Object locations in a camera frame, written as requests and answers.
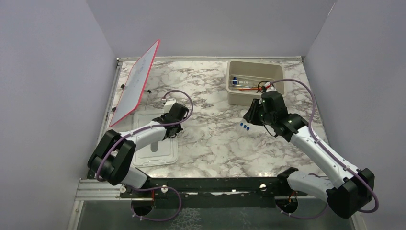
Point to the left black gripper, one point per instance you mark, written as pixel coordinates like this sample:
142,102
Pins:
180,129

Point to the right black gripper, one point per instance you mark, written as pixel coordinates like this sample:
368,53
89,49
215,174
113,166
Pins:
251,116

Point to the red plastic spoon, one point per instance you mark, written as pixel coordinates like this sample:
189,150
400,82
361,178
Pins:
248,89

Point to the black wire ring stand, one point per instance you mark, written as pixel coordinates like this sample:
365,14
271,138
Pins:
260,84

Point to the white bin lid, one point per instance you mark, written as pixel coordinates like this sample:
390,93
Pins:
159,153

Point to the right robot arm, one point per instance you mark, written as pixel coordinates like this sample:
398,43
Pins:
346,190

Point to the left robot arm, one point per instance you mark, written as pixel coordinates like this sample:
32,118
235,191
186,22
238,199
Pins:
112,157

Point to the whiteboard metal stand leg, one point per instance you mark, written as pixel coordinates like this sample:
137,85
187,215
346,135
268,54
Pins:
149,92

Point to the beige plastic bin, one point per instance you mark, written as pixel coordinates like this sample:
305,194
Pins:
252,71

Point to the red framed whiteboard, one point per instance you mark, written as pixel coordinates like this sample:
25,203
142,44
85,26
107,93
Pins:
135,84

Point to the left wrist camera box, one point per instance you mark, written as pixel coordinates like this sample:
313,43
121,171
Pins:
168,103

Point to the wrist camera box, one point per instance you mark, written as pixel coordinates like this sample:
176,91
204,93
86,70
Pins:
267,87
168,103

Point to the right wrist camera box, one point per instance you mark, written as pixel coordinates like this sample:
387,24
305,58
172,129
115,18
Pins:
267,87

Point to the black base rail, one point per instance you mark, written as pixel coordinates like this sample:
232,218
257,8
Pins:
171,193

